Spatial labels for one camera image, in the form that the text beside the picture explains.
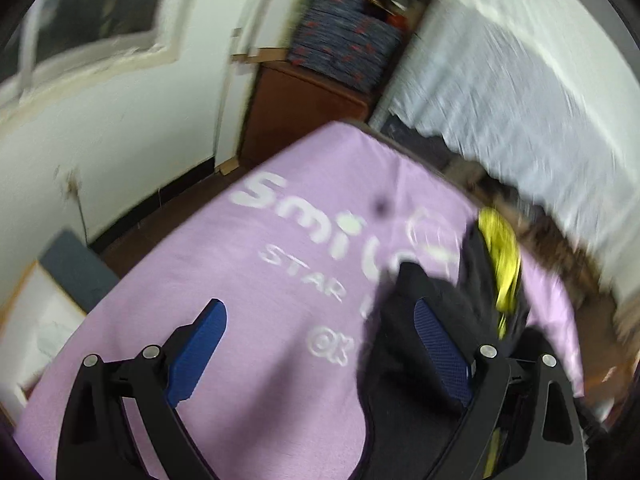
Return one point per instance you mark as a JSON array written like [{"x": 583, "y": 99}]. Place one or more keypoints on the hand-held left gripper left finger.
[{"x": 197, "y": 345}]

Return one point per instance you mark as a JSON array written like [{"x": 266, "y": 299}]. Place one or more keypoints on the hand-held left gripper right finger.
[{"x": 445, "y": 345}]

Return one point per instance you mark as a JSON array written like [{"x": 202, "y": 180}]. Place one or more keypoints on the black jacket with yellow zipper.
[{"x": 400, "y": 310}]

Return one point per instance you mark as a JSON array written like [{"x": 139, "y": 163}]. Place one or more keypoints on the purple printed blanket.
[{"x": 225, "y": 285}]

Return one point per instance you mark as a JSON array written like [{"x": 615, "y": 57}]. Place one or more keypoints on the grey flat item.
[{"x": 77, "y": 270}]

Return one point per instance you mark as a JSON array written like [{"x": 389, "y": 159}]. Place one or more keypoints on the white board with orange edge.
[{"x": 35, "y": 325}]

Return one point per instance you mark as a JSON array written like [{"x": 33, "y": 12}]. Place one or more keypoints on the wooden cabinet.
[{"x": 295, "y": 105}]

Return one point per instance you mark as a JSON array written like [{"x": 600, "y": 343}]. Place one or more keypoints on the white lace curtain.
[{"x": 525, "y": 70}]

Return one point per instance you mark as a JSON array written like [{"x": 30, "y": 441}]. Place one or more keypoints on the stack of patterned storage boxes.
[{"x": 345, "y": 45}]

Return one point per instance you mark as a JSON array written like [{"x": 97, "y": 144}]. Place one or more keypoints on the window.
[{"x": 90, "y": 10}]

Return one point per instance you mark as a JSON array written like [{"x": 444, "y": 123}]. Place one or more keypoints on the wall socket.
[{"x": 74, "y": 182}]

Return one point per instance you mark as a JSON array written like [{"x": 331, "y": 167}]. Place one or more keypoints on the white wall pipe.
[{"x": 232, "y": 95}]

